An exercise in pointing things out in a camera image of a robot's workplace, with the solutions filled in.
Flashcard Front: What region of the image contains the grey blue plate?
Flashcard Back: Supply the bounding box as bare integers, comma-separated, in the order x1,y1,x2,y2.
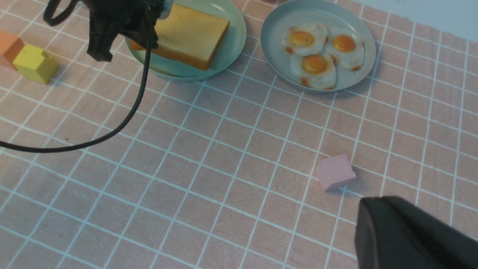
260,0,378,93

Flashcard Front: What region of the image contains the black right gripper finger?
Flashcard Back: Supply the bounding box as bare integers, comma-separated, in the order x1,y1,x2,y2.
354,196,478,269

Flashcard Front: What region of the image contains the teal green plate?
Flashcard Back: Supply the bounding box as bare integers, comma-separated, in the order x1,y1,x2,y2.
149,0,246,82

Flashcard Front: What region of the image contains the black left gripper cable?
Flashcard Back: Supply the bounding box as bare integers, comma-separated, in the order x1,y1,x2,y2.
0,0,154,154

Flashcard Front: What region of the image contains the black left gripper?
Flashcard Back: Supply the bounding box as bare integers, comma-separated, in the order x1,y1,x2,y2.
82,0,173,62

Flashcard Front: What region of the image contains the pink checkered tablecloth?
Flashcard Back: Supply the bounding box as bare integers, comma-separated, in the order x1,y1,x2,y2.
0,0,477,269

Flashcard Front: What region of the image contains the pink foam cube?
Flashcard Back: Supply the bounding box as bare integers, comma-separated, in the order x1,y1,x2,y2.
314,154,357,191

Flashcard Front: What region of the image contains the fried egg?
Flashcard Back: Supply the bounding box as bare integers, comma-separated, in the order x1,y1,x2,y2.
325,27,365,71
280,23,328,56
289,53,337,90

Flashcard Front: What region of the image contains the orange foam cube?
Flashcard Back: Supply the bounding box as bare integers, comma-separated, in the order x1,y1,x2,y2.
0,30,25,71

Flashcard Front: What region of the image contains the toast slice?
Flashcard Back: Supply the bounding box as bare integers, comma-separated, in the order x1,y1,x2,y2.
152,4,229,71

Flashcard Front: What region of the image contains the yellow foam block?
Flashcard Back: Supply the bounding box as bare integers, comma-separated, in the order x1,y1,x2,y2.
13,44,59,85

